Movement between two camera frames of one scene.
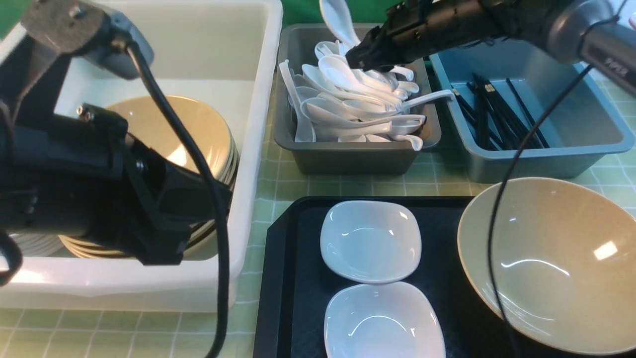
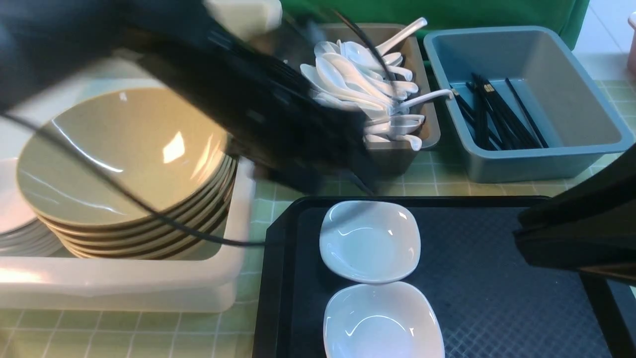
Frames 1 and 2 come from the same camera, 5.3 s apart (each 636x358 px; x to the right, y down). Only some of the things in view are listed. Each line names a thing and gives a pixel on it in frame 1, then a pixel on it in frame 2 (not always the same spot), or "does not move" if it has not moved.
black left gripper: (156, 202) to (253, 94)
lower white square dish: (382, 319) does not move
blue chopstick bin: (584, 131) does not move
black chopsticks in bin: (494, 125) does not move
